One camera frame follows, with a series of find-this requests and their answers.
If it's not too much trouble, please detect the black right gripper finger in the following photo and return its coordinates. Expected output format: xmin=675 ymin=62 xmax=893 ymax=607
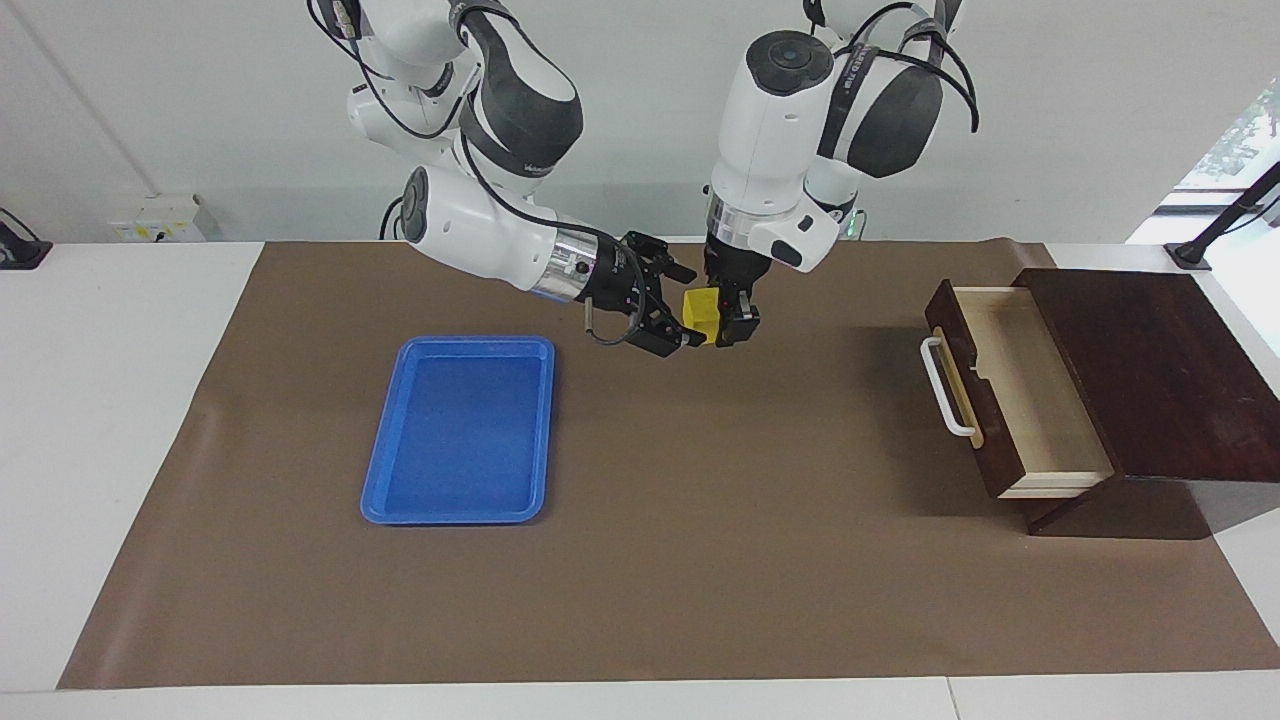
xmin=622 ymin=230 xmax=700 ymax=286
xmin=628 ymin=299 xmax=708 ymax=360

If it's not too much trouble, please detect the yellow cube block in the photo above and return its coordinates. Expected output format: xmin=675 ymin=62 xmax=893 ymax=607
xmin=682 ymin=287 xmax=722 ymax=345

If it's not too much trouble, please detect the white drawer handle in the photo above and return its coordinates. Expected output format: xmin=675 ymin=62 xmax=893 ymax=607
xmin=920 ymin=335 xmax=980 ymax=440

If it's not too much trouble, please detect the dark wooden drawer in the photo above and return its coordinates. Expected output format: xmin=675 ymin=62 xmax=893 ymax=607
xmin=920 ymin=280 xmax=1117 ymax=501

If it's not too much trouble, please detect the brown paper table mat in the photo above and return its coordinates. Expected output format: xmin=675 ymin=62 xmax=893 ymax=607
xmin=57 ymin=240 xmax=1280 ymax=691

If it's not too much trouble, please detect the blue plastic tray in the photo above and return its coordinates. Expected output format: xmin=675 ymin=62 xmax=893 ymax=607
xmin=360 ymin=335 xmax=556 ymax=527

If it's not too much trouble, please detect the dark wooden cabinet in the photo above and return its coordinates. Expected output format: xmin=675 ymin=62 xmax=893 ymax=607
xmin=1010 ymin=267 xmax=1280 ymax=541

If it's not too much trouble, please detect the black angled stand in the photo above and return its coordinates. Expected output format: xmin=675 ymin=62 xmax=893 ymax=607
xmin=1164 ymin=160 xmax=1280 ymax=272

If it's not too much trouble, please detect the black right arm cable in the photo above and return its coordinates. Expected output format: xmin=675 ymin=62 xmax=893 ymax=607
xmin=305 ymin=0 xmax=642 ymax=349

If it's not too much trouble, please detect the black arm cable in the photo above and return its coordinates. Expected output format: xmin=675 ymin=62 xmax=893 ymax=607
xmin=305 ymin=0 xmax=642 ymax=349
xmin=805 ymin=0 xmax=982 ymax=137

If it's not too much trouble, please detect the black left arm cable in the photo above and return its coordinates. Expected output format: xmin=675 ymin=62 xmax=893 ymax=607
xmin=805 ymin=0 xmax=982 ymax=137

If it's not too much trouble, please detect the white wall socket box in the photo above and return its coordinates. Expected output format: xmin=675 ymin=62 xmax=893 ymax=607
xmin=108 ymin=194 xmax=207 ymax=244

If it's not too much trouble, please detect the window with grey frame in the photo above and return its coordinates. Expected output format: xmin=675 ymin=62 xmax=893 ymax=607
xmin=1125 ymin=80 xmax=1280 ymax=247

